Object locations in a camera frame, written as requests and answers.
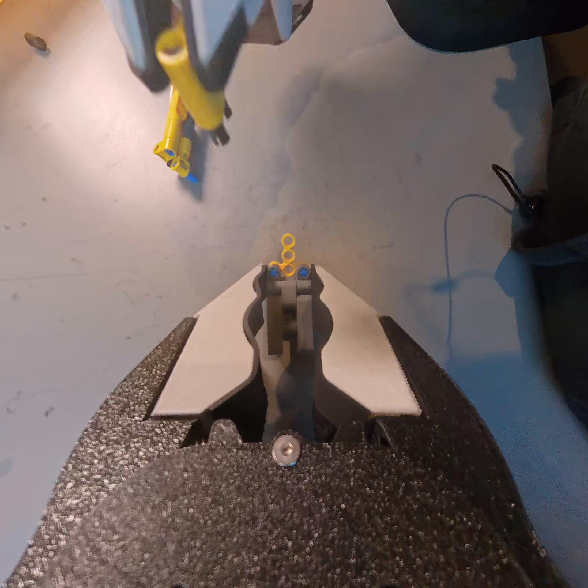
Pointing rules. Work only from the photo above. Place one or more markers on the grey and yellow brick assembly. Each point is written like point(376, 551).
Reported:
point(275, 321)

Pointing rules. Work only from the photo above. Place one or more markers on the black brick pin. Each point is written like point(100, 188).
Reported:
point(36, 41)

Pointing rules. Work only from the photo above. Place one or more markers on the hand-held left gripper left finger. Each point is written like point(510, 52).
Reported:
point(211, 363)

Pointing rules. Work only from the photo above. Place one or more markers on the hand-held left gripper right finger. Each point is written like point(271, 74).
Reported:
point(367, 363)

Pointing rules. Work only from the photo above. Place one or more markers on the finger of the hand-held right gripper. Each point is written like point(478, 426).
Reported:
point(133, 27)
point(216, 27)

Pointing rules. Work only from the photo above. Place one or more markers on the person's black hoodie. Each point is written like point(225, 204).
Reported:
point(565, 183)

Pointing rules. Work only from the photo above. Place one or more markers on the grey desk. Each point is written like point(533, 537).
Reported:
point(367, 160)

